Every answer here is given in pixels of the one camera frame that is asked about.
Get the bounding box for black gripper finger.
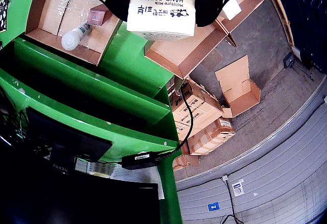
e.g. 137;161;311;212
194;0;284;28
38;0;131;22

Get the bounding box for cow print hand cream box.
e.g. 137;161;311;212
126;0;197;42

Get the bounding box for tall white product box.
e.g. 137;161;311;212
222;0;243;21

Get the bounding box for dark red carton box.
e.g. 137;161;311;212
87;8;108;27

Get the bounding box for grey flat cardboard sheet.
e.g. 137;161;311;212
201;49;225;73

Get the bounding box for divided cardboard box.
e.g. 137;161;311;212
144;0;268;80

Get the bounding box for shallow cardboard tray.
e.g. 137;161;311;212
25;0;122;66

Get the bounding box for open flattened cardboard carton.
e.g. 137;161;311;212
214;55;262;119

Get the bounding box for white bottle translucent cap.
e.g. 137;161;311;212
60;22;92;52

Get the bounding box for green metal shelf rack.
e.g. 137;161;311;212
0;36;183;224

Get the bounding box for small black floor device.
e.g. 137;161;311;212
283;52;315;82

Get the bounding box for dark blue plastic pallets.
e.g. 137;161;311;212
277;0;327;74

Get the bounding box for printed brown carton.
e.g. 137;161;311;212
170;77;225;142

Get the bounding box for black picture sticker sheet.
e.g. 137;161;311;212
0;0;10;34

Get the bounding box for brown taped carton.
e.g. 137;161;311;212
187;116;237;156

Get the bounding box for small brown carton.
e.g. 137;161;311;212
172;142;201;171

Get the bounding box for black power adapter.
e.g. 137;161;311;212
121;151;160;170

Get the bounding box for grey roller shutter door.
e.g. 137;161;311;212
176;106;327;224

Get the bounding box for printed white paper sheet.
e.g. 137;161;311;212
109;164;165;201

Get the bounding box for white door label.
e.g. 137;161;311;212
231;179;245;197

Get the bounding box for black monitor with stand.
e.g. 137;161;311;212
0;106;163;224

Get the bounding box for wooden pallet frame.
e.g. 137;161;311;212
270;0;295;47

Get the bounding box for black hanging power cable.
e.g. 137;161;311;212
157;85;194;158

